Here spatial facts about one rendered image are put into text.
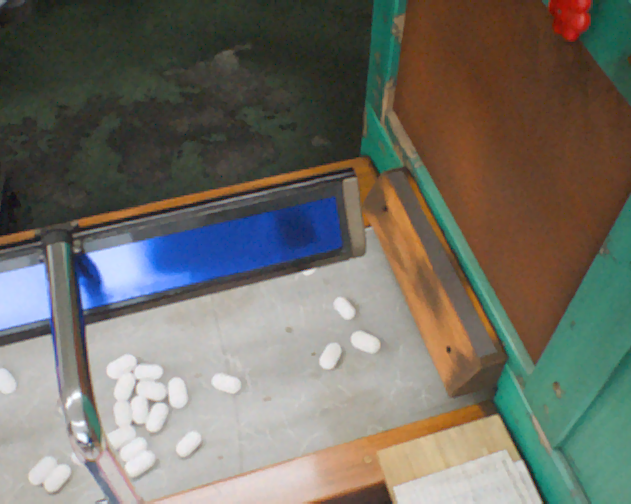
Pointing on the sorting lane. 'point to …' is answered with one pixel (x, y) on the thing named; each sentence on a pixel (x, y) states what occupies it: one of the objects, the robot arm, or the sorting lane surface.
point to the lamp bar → (178, 254)
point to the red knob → (569, 17)
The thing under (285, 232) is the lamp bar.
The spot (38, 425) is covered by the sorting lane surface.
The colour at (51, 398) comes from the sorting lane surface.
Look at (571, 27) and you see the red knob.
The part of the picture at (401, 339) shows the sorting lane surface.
